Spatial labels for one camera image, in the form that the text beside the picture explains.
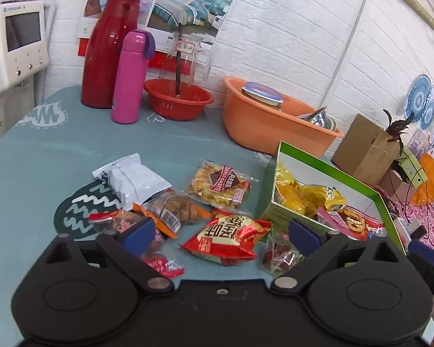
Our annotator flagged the clear yellow chips packet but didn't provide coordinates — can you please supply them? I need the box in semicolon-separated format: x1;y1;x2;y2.
184;160;259;215

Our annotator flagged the large red snack packet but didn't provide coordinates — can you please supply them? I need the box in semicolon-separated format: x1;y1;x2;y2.
180;214;273;267

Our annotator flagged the wall poster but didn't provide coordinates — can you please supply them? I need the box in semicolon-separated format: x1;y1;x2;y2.
78;0;244;73

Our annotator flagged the clear dark red candy packet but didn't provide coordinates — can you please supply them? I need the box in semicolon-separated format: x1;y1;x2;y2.
258;233;306;275

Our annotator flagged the glass pitcher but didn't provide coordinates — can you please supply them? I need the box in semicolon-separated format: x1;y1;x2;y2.
158;32;212;88

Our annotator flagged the blue mandala wall decoration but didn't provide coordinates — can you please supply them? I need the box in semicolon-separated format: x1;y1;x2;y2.
419;83;434;131
404;74;432;117

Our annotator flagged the white wall conduit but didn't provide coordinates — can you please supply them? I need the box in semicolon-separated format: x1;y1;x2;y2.
323;0;376;106

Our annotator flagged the silver foil snack packet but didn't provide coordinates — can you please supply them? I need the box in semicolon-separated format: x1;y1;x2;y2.
93;154;173;211

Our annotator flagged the blue-lid container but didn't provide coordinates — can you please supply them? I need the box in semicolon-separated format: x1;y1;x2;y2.
242;82;284;109

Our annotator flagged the green cardboard box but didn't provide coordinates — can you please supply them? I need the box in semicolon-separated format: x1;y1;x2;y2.
257;141;407;257

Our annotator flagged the dark stirring stick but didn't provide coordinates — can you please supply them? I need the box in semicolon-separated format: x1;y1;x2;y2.
174;25;184;99

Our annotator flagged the small red snack packet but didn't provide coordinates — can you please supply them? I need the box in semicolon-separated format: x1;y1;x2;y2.
88;210;186;280

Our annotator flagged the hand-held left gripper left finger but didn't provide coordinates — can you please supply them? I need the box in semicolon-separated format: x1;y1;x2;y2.
40;217;175;295

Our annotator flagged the red plastic basket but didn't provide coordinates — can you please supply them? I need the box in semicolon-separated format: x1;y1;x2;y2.
144;79;215;121

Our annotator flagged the steel bowl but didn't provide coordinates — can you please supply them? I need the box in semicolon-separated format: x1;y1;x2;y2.
298;106;339;133

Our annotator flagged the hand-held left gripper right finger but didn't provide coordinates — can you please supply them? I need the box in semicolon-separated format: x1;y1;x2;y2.
271;220;406;295

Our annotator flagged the orange bread snack packet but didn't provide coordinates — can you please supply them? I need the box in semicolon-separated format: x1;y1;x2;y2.
132;191;212;240

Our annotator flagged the pink thermos bottle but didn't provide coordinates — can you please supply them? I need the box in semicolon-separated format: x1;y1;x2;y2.
111;29;156;124

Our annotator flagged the dark purple plant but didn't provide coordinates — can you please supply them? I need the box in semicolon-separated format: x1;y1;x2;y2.
382;108;416;160

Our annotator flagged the orange plastic basin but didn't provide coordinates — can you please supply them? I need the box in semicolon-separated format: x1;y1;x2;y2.
222;77;345;156

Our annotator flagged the white dispenser with screen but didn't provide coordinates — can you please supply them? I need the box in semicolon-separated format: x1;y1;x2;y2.
0;0;55;145

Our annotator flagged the small brown cardboard box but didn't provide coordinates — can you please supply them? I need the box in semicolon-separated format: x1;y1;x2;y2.
378;168;417;203

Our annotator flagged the red thermos jug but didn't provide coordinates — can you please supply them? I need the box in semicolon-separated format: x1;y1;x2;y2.
80;0;142;109

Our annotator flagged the orange plastic bag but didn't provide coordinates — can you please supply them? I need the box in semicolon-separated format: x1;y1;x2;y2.
410;153;434;206

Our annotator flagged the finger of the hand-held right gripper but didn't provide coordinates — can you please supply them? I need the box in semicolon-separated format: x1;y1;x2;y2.
408;241;434;269

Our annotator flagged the green and white file box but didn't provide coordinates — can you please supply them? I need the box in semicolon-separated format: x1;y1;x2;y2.
398;146;429;189

